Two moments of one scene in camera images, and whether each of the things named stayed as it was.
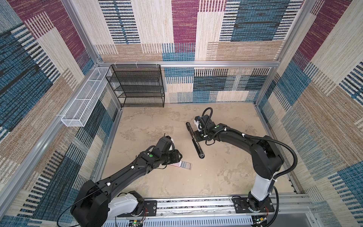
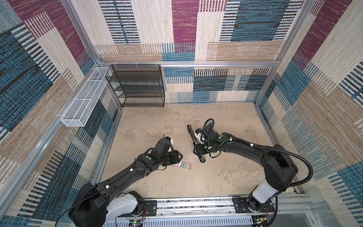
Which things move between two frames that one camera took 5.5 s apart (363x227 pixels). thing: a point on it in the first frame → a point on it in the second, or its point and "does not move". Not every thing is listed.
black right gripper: (198, 138) → (202, 151)
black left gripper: (176, 157) does not move
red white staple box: (177, 164) does not move
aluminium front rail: (290, 210) does not move
